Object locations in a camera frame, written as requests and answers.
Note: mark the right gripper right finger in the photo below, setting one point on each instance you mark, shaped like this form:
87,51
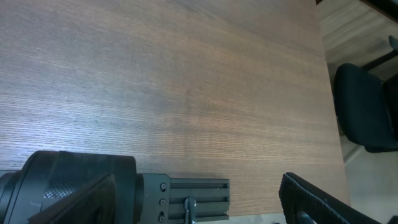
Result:
311,205

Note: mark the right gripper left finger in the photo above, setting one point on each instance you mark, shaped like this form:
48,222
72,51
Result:
90,208

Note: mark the black chair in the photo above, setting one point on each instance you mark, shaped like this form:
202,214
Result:
360,109

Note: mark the mounting rail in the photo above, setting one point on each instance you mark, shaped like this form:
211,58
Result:
202,193

